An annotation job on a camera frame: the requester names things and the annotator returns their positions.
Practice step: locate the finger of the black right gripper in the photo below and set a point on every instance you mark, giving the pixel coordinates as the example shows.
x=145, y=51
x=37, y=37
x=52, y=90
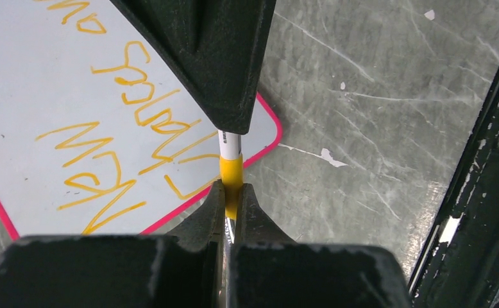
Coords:
x=215, y=48

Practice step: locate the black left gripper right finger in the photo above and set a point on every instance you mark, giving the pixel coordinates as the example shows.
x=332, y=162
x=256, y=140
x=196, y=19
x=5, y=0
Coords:
x=269, y=269

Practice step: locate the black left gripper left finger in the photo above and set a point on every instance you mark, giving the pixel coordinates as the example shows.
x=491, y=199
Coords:
x=180, y=268

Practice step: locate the white marker pen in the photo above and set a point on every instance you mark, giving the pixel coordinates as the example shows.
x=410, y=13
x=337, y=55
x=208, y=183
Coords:
x=230, y=145

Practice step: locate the yellow marker cap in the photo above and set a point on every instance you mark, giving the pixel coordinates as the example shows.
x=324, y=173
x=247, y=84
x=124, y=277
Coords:
x=231, y=173

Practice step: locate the pink framed whiteboard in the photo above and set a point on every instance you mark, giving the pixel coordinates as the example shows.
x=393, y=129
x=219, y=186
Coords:
x=97, y=134

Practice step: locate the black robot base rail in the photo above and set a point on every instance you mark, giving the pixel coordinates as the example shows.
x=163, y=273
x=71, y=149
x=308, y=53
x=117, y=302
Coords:
x=459, y=264

